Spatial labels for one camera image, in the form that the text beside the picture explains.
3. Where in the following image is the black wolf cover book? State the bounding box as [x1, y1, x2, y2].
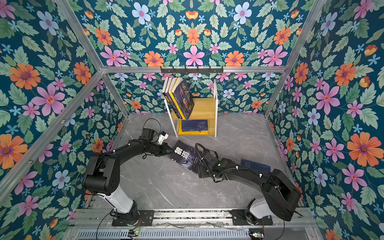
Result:
[168, 140, 199, 174]

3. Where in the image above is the navy book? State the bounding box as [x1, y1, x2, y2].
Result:
[241, 159, 271, 172]
[181, 120, 209, 132]

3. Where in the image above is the navy book front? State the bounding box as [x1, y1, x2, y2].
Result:
[181, 120, 209, 132]

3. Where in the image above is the dark portrait cover book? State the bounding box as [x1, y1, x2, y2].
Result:
[174, 78, 195, 120]

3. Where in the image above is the dark blue paperback book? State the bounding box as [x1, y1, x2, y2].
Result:
[164, 81, 181, 119]

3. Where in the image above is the yellow cartoon boy book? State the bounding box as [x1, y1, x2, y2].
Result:
[168, 78, 186, 120]

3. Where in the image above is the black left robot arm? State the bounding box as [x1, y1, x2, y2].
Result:
[82, 128, 172, 226]

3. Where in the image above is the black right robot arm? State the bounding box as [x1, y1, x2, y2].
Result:
[198, 149, 301, 222]

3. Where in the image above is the yellow book on lower shelf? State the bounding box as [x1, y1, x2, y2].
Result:
[178, 121, 209, 135]

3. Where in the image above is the book standing on shelf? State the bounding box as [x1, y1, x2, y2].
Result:
[162, 77, 173, 94]

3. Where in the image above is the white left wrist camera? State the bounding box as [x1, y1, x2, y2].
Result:
[157, 131, 169, 145]

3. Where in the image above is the white frame wooden bookshelf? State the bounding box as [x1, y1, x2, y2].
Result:
[163, 81, 219, 137]

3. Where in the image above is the metal coat hook rail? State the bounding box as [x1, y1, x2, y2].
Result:
[160, 67, 224, 75]

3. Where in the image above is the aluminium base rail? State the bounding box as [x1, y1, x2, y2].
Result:
[64, 208, 323, 240]

